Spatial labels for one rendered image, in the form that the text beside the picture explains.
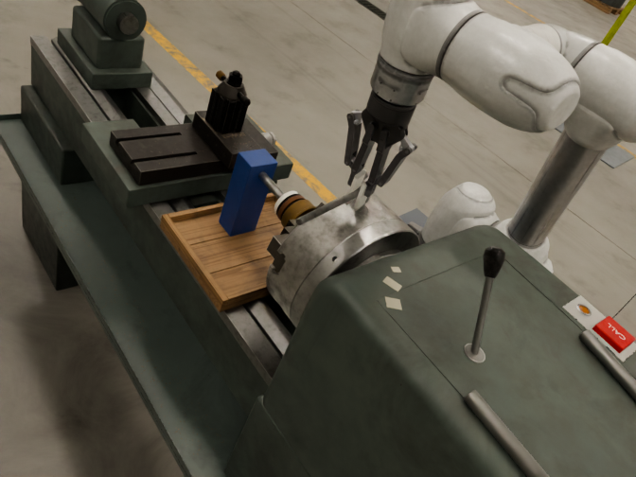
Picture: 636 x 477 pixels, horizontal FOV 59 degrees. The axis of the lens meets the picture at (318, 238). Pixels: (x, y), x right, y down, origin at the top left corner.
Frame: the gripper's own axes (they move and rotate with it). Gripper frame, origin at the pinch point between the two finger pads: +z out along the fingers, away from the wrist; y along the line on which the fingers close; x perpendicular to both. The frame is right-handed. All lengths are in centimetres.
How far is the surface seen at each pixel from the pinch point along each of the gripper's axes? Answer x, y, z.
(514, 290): 8.3, 32.1, 6.5
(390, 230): 3.3, 7.5, 6.8
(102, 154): -2, -70, 36
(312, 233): -5.8, -3.6, 10.3
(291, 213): 4.6, -14.7, 19.7
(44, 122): 13, -118, 60
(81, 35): 29, -118, 33
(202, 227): 3, -38, 41
